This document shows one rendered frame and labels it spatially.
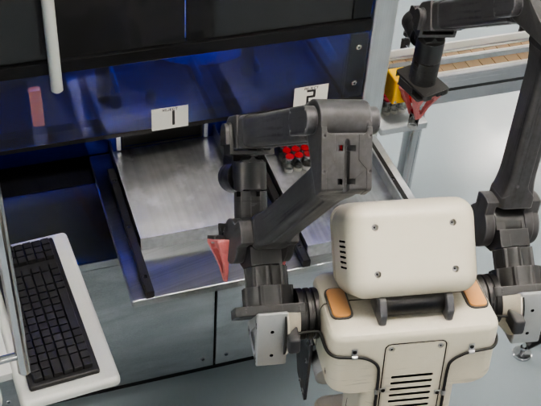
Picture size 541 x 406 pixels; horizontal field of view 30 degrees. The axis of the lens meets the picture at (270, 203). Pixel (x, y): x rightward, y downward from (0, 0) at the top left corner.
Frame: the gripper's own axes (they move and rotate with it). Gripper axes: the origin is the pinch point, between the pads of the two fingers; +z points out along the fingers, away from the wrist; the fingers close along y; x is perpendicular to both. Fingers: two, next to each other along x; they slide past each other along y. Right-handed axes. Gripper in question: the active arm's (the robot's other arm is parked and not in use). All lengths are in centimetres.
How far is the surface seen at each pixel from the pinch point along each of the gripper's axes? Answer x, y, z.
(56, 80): 66, 35, -7
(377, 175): -0.6, 8.6, 25.8
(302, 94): 9.5, 28.1, 11.8
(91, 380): 81, -9, 32
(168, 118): 41, 36, 13
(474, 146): -114, 79, 119
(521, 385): -51, -18, 114
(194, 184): 39, 26, 26
